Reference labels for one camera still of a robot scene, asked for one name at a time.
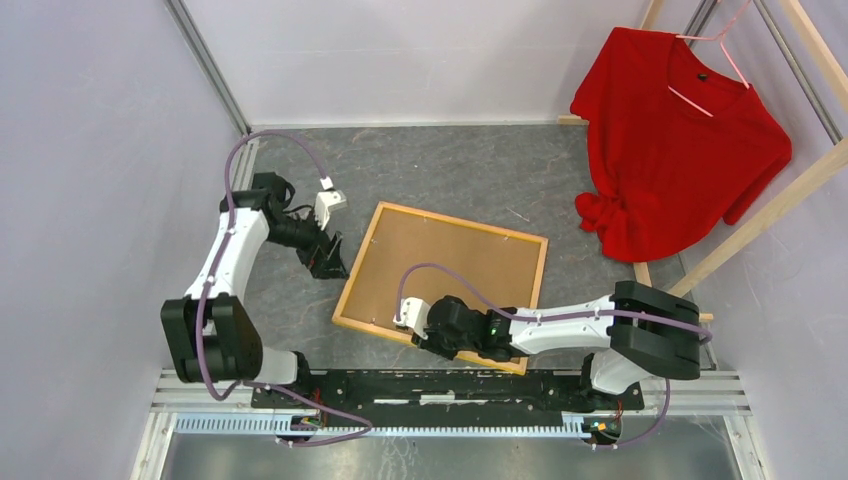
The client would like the purple cable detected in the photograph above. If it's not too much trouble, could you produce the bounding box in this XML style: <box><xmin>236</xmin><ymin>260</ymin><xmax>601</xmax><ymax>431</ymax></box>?
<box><xmin>393</xmin><ymin>263</ymin><xmax>714</xmax><ymax>452</ymax></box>
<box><xmin>193</xmin><ymin>129</ymin><xmax>374</xmax><ymax>449</ymax></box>

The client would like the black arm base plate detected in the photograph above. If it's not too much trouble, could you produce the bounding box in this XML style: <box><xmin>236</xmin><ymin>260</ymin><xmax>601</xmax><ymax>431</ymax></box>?
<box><xmin>251</xmin><ymin>369</ymin><xmax>645</xmax><ymax>427</ymax></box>

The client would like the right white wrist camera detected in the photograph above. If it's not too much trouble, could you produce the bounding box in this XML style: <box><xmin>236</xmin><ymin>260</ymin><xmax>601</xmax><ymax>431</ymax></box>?
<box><xmin>393</xmin><ymin>297</ymin><xmax>430</xmax><ymax>336</ymax></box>

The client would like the pink clothes hanger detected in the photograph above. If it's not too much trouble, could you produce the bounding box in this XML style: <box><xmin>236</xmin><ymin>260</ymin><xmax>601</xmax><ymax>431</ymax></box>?
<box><xmin>667</xmin><ymin>0</ymin><xmax>754</xmax><ymax>119</ymax></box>

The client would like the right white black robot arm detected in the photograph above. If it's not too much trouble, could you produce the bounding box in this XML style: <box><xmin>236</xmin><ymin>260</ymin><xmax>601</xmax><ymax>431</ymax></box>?
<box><xmin>393</xmin><ymin>281</ymin><xmax>711</xmax><ymax>408</ymax></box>

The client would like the yellow wooden picture frame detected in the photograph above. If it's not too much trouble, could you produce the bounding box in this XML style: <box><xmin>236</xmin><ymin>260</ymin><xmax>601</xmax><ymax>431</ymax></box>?
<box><xmin>331</xmin><ymin>201</ymin><xmax>550</xmax><ymax>376</ymax></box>

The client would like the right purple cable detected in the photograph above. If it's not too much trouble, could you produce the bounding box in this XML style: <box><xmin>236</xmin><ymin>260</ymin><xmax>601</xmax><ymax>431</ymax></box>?
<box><xmin>393</xmin><ymin>263</ymin><xmax>714</xmax><ymax>452</ymax></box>

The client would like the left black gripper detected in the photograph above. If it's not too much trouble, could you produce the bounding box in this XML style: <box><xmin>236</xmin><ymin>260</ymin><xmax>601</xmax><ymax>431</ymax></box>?
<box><xmin>266</xmin><ymin>206</ymin><xmax>350</xmax><ymax>280</ymax></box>

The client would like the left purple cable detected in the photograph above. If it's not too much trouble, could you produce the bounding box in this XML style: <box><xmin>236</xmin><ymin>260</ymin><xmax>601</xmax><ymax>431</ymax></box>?
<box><xmin>193</xmin><ymin>129</ymin><xmax>374</xmax><ymax>449</ymax></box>

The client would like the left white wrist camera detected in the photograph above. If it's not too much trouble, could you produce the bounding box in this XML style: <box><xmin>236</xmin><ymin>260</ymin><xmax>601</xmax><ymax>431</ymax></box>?
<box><xmin>313</xmin><ymin>176</ymin><xmax>347</xmax><ymax>230</ymax></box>

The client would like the aluminium rail frame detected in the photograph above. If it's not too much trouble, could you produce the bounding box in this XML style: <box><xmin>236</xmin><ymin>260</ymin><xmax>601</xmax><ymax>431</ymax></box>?
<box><xmin>129</xmin><ymin>0</ymin><xmax>770</xmax><ymax>480</ymax></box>

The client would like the brown cardboard backing board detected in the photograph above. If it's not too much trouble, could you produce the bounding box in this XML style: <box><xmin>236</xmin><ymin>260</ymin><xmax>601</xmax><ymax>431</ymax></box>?
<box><xmin>340</xmin><ymin>209</ymin><xmax>542</xmax><ymax>367</ymax></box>

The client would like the red t-shirt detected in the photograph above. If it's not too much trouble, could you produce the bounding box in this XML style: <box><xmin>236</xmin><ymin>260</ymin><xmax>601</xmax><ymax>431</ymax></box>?
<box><xmin>571</xmin><ymin>27</ymin><xmax>792</xmax><ymax>263</ymax></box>

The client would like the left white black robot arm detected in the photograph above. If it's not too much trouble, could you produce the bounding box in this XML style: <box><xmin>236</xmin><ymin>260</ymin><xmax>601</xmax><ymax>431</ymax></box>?
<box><xmin>160</xmin><ymin>173</ymin><xmax>348</xmax><ymax>408</ymax></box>

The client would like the wooden clothes rack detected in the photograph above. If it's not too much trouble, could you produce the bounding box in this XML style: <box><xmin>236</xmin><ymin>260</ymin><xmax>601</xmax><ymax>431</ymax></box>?
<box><xmin>556</xmin><ymin>0</ymin><xmax>848</xmax><ymax>323</ymax></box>

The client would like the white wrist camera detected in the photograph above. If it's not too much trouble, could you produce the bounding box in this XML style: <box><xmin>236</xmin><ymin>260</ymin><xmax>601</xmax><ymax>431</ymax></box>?
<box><xmin>313</xmin><ymin>176</ymin><xmax>347</xmax><ymax>230</ymax></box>
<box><xmin>393</xmin><ymin>297</ymin><xmax>430</xmax><ymax>336</ymax></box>

